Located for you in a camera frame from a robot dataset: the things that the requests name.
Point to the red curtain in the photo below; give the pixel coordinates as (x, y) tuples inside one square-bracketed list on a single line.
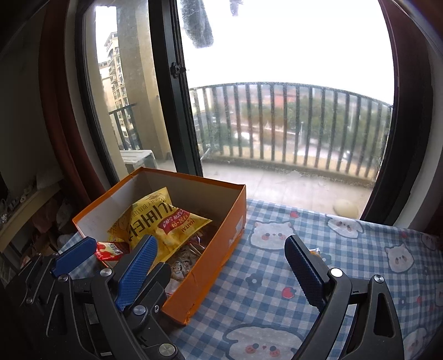
[(54, 95)]

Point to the outdoor air conditioner unit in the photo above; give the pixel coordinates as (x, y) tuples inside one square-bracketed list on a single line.
[(134, 159)]

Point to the orange cardboard box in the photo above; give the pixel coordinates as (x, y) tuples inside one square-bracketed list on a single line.
[(221, 202)]

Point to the balcony metal railing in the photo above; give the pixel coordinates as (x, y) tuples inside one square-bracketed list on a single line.
[(294, 124)]

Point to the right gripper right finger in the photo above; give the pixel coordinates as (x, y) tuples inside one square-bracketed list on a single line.
[(375, 331)]

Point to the yellow honey butter chip bag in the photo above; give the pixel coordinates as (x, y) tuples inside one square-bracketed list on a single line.
[(155, 215)]

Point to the hanging grey cloth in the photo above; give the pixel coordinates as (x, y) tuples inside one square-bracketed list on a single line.
[(210, 23)]

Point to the red white silver snack packet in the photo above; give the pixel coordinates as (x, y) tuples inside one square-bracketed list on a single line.
[(111, 250)]

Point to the black window frame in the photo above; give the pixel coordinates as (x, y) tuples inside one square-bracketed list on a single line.
[(407, 190)]

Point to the clear orange spicy snack pack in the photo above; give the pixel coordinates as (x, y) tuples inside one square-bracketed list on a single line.
[(183, 261)]

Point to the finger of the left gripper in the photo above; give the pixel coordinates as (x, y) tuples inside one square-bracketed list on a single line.
[(44, 278)]

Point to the blue checkered bear tablecloth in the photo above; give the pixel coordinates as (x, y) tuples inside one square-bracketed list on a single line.
[(256, 286)]

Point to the small candy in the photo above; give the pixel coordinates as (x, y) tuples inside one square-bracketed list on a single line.
[(316, 252)]

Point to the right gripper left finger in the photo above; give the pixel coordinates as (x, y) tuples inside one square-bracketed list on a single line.
[(124, 324)]

